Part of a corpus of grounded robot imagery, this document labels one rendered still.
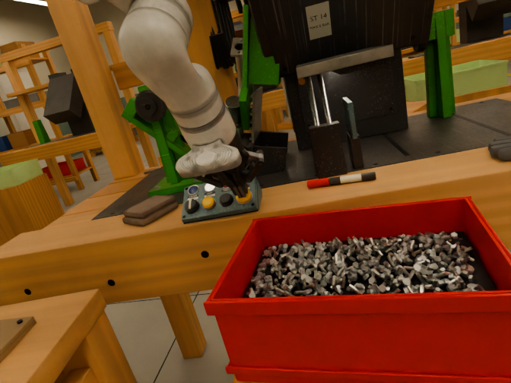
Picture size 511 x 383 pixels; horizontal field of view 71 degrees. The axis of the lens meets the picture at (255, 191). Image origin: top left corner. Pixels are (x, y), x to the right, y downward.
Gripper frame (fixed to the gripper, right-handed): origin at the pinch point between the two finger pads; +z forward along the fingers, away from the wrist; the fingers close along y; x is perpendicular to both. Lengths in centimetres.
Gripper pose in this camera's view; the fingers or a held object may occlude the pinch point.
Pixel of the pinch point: (239, 188)
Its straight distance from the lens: 64.3
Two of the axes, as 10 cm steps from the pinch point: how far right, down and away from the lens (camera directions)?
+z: 2.6, 5.5, 8.0
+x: 0.4, 8.2, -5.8
